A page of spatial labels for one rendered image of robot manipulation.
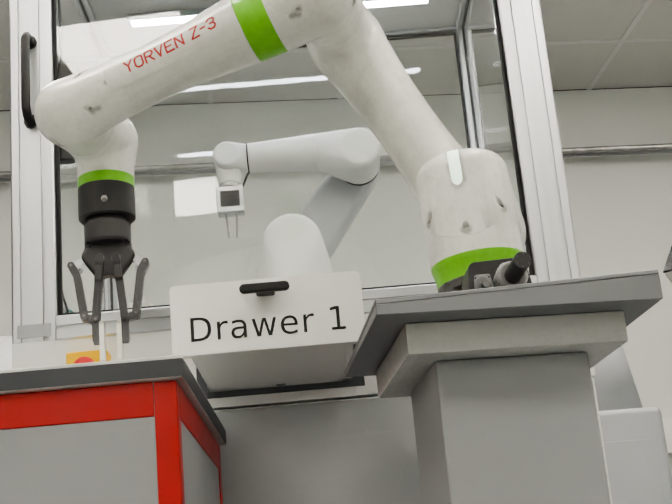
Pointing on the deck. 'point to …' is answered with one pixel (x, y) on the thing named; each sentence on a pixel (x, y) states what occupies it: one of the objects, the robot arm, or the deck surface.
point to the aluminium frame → (553, 172)
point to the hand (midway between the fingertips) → (111, 344)
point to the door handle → (26, 78)
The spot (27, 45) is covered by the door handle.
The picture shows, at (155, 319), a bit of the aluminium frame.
